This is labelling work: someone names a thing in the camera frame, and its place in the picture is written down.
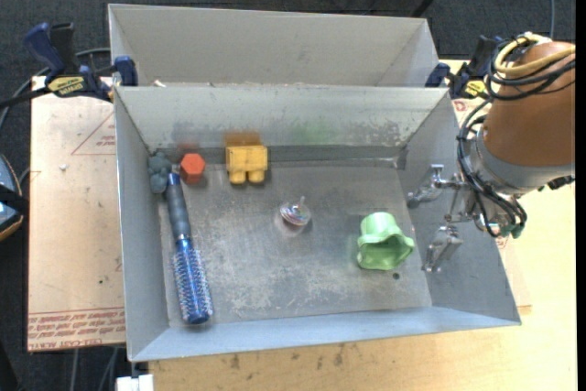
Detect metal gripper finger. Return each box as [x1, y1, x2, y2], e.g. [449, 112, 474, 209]
[406, 164, 461, 208]
[420, 225, 465, 275]

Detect green wavy cup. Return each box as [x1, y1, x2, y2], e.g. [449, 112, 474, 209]
[355, 211, 417, 272]

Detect clear multicoloured spinning top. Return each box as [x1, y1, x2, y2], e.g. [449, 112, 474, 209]
[278, 195, 314, 230]

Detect grey metal bin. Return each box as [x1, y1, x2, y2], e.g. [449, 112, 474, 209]
[107, 3, 523, 364]

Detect yellow toy building block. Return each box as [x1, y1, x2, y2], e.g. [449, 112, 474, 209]
[224, 144, 270, 186]

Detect red hexagonal block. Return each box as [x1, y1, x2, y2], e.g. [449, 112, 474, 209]
[179, 152, 206, 186]

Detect blue round hairbrush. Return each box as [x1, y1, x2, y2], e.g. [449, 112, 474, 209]
[164, 172, 215, 326]

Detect grey-blue lumpy toy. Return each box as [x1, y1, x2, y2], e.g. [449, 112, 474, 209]
[146, 151, 173, 195]

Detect brown cardboard board, red print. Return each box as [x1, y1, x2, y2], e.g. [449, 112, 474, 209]
[27, 75, 535, 354]

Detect black cylinder on white bracket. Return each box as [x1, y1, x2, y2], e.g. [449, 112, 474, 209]
[546, 175, 576, 192]

